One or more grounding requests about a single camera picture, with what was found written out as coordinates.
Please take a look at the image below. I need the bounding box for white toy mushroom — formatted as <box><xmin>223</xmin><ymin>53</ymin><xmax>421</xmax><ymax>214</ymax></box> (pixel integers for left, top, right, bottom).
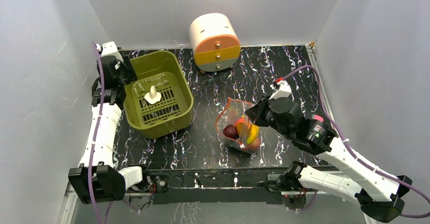
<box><xmin>144</xmin><ymin>86</ymin><xmax>162</xmax><ymax>105</ymax></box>

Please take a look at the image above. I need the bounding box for orange peach toy fruit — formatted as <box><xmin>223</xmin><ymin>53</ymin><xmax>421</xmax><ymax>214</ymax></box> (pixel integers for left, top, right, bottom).
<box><xmin>234</xmin><ymin>116</ymin><xmax>251</xmax><ymax>137</ymax></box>

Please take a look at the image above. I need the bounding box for aluminium frame rail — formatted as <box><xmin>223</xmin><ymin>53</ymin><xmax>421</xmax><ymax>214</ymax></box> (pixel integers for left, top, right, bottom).
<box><xmin>63</xmin><ymin>170</ymin><xmax>379</xmax><ymax>224</ymax></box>

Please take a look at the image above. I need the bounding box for white cylindrical drawer cabinet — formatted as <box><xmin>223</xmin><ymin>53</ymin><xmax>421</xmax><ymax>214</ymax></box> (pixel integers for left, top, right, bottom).
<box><xmin>189</xmin><ymin>13</ymin><xmax>241</xmax><ymax>73</ymax></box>

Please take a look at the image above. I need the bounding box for yellow toy banana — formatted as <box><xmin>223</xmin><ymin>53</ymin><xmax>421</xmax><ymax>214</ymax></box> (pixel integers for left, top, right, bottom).
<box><xmin>246</xmin><ymin>123</ymin><xmax>260</xmax><ymax>144</ymax></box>

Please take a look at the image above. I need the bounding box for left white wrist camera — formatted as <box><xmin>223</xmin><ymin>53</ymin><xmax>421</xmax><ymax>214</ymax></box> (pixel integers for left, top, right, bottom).
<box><xmin>96</xmin><ymin>41</ymin><xmax>124</xmax><ymax>61</ymax></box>

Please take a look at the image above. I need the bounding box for dark red toy fruit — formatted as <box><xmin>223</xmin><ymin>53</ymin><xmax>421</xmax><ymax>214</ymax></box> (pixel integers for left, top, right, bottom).
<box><xmin>223</xmin><ymin>125</ymin><xmax>239</xmax><ymax>139</ymax></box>

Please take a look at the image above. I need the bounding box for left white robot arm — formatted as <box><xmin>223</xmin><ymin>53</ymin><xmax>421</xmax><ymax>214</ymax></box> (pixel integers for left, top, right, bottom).
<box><xmin>68</xmin><ymin>55</ymin><xmax>152</xmax><ymax>204</ymax></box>

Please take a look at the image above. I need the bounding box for olive green plastic basket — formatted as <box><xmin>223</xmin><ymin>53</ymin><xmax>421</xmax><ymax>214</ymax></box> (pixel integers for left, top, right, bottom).
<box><xmin>124</xmin><ymin>50</ymin><xmax>194</xmax><ymax>139</ymax></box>

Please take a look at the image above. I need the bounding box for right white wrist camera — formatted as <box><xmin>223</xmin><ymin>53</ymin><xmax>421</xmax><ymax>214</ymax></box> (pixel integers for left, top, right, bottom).
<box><xmin>269</xmin><ymin>78</ymin><xmax>292</xmax><ymax>100</ymax></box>

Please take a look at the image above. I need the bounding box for clear zip bag orange zipper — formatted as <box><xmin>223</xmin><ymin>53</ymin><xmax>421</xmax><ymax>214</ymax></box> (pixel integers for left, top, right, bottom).
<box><xmin>216</xmin><ymin>97</ymin><xmax>261</xmax><ymax>154</ymax></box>

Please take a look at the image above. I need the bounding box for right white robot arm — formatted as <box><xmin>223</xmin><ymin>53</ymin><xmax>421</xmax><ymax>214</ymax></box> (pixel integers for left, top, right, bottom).
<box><xmin>245</xmin><ymin>96</ymin><xmax>412</xmax><ymax>223</ymax></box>

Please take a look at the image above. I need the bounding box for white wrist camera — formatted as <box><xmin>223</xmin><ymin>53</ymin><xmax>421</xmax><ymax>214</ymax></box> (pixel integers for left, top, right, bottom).
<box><xmin>269</xmin><ymin>78</ymin><xmax>292</xmax><ymax>100</ymax></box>
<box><xmin>96</xmin><ymin>41</ymin><xmax>124</xmax><ymax>61</ymax></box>

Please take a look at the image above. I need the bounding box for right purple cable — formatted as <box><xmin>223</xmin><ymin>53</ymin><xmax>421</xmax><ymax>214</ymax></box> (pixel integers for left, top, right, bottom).
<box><xmin>277</xmin><ymin>65</ymin><xmax>430</xmax><ymax>219</ymax></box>

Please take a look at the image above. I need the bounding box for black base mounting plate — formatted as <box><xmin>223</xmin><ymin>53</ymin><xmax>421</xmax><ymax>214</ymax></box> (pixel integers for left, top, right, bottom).
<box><xmin>149</xmin><ymin>167</ymin><xmax>300</xmax><ymax>204</ymax></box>

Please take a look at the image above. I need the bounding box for pink small object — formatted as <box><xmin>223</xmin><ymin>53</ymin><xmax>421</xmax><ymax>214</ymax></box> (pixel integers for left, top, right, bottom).
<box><xmin>312</xmin><ymin>115</ymin><xmax>324</xmax><ymax>122</ymax></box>

